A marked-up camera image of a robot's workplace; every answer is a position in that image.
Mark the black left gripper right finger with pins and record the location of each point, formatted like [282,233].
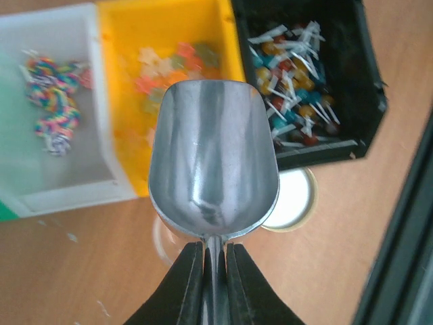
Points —
[251,298]

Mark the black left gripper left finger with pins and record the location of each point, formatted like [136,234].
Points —
[177,299]

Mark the silver metal scoop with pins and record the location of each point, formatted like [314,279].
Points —
[213,173]

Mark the clear glass jar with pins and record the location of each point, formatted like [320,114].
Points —
[168,245]

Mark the white jar lid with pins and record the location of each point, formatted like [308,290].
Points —
[298,196]

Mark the green plastic bin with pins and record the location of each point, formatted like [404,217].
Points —
[5,210]

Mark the white plastic bin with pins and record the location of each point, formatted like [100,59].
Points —
[57,141]

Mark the yellow plastic bin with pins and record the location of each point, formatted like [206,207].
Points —
[148,46]

